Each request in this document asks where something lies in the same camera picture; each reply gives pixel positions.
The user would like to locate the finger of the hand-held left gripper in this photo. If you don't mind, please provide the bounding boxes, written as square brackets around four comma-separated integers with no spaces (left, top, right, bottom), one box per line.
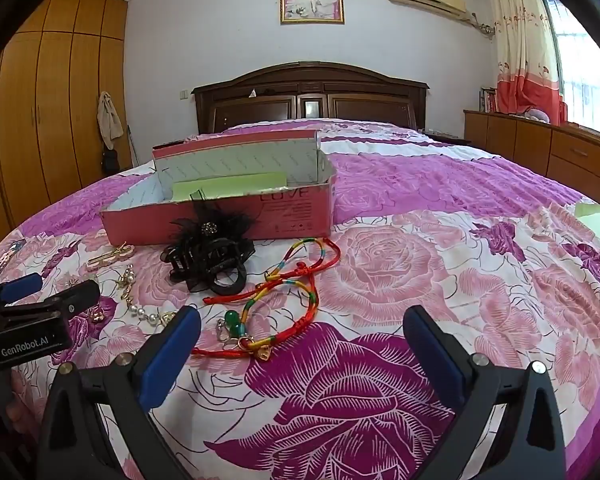
[0,272,43,306]
[10,280,101,318]

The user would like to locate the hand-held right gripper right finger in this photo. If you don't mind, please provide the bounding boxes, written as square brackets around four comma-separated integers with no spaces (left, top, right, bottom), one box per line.
[402,305,567,480]

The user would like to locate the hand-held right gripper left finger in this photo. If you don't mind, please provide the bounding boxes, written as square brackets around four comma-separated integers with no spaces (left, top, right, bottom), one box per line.
[39,305,216,480]

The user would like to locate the gold drop earring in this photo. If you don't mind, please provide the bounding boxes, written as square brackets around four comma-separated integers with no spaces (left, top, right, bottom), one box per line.
[115,265,137,307]

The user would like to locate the gold hair clip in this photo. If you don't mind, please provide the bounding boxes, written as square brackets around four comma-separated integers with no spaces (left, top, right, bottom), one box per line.
[86,242,135,272]

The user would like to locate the green bead earrings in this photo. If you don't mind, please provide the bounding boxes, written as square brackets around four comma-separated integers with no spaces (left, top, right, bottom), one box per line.
[216,310,248,351]

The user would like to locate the black feather hair clip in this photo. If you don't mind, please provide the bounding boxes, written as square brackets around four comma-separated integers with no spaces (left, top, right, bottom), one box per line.
[161,187,256,295]

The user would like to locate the colourful braided cord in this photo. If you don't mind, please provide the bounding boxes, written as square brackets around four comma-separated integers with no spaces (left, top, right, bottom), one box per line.
[191,237,342,361]

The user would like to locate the pink cardboard box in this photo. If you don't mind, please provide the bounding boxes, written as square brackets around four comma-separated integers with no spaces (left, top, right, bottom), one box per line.
[100,129,338,245]

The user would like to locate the person's left hand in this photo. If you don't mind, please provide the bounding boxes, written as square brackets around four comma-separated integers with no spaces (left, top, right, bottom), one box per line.
[7,372,35,434]

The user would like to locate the red striped strip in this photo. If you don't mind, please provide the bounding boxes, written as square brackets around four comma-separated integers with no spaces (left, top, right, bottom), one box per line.
[0,240,27,283]

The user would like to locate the light green paper sheet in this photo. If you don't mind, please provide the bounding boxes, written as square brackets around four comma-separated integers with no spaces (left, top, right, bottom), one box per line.
[171,172,287,202]
[574,202,600,233]

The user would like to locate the wooden wardrobe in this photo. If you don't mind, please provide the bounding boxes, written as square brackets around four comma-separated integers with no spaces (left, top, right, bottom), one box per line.
[0,0,133,231]

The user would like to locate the beige hanging cloth bag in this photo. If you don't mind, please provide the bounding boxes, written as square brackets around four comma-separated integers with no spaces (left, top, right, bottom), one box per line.
[97,91,125,151]

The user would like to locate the dark wooden nightstand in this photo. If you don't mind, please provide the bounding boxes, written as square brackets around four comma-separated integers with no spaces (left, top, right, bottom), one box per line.
[422,129,472,147]

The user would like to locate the low wooden cabinet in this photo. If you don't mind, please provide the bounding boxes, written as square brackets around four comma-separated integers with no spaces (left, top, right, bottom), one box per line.
[462,109,600,206]

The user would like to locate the dark wooden headboard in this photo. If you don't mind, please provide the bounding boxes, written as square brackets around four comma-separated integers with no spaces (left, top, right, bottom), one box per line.
[191,61,429,135]

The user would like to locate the cream and red curtain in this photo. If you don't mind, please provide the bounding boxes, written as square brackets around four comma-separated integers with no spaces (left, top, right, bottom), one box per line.
[485,0,568,127]

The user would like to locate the window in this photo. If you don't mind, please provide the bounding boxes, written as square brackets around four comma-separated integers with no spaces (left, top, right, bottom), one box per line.
[542,0,600,138]

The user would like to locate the air conditioner pipe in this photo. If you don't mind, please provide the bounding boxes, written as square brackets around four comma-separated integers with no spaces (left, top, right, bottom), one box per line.
[464,9,497,41]

